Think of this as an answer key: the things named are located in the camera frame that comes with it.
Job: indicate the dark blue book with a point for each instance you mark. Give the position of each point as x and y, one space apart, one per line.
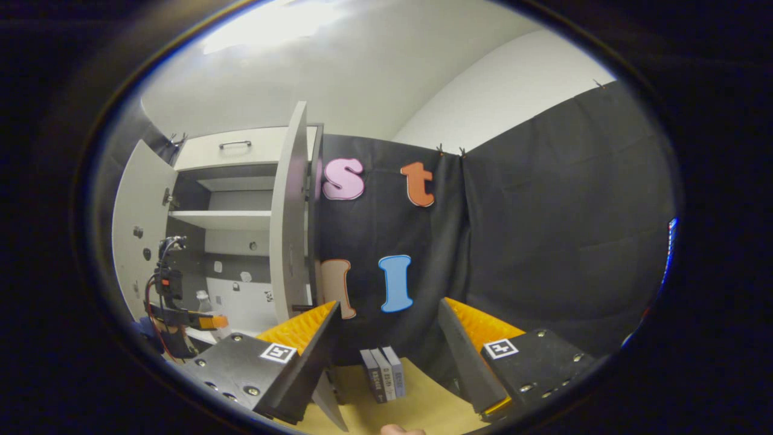
374 380

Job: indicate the black backdrop cloth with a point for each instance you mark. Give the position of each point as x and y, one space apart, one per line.
543 211

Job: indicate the white cabinet door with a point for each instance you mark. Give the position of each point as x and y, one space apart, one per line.
290 211
139 199

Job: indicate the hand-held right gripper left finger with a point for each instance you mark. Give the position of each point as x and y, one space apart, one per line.
302 362

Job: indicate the metal door hinge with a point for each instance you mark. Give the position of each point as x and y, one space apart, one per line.
168 197

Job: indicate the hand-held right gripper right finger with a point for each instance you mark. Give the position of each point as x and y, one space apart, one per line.
468 356

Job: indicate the white cabinet shelf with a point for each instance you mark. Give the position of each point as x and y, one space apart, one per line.
223 219

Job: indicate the white and grey cabinet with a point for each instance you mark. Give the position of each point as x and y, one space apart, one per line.
229 241

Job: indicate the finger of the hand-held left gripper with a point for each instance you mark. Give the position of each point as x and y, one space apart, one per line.
181 313
214 322

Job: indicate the clear plastic bottle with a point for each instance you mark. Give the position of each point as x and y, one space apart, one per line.
205 302

